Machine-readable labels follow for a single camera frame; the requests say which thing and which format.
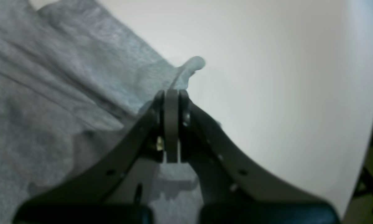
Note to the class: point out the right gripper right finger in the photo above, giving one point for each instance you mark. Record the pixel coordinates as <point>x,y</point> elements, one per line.
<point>235,189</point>

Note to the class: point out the grey T-shirt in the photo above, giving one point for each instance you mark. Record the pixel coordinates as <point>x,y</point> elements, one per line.
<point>73,80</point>

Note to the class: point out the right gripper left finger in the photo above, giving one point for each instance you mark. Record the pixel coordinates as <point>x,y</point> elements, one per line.
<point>82,200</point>

